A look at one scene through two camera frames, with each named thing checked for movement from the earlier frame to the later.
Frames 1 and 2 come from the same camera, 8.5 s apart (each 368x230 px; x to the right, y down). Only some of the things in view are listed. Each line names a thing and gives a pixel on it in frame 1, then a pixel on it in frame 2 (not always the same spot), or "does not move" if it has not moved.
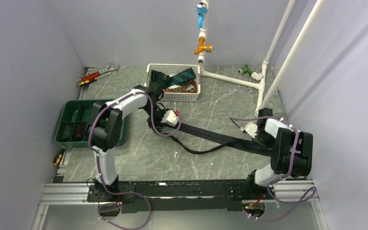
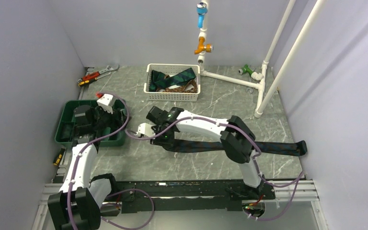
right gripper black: [269, 145] → [166, 143]
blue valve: [201, 10] does not move
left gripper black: [160, 127] → [115, 123]
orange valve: [206, 47] does not move
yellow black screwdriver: [59, 156] does not move
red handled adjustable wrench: [96, 74] does not move
